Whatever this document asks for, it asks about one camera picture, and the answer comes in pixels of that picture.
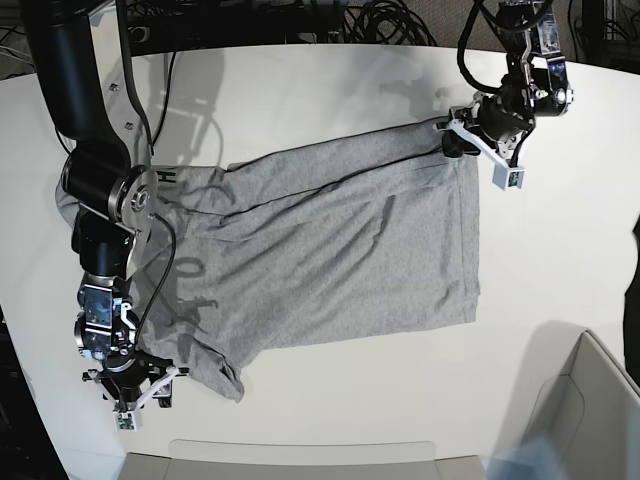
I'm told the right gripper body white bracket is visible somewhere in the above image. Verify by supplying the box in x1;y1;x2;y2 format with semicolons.
82;350;190;411

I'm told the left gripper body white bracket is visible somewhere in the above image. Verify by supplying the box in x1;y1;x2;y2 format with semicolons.
433;92;536;167

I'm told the grey T-shirt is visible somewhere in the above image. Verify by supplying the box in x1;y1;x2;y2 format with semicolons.
54;122;484;404

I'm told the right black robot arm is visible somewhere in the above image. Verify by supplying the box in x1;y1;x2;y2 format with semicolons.
21;1;188;421

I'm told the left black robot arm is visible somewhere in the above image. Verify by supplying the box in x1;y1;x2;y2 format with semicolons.
434;1;573;168

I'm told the grey tray bottom edge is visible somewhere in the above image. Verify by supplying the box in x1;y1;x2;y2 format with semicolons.
119;440;486;479

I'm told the grey bin right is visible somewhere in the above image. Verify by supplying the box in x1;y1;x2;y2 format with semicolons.
521;331;639;479

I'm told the blue object bottom right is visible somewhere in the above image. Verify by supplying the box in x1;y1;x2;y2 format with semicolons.
485;436;563;480

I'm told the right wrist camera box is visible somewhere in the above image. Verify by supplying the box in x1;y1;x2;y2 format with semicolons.
113;409;142;432

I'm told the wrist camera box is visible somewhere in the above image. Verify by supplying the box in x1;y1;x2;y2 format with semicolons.
113;409;142;432
492;165;525;191

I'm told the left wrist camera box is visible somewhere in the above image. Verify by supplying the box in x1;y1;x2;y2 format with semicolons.
492;165;525;191

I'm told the black cable bundle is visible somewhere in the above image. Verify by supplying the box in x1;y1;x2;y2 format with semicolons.
327;0;441;49

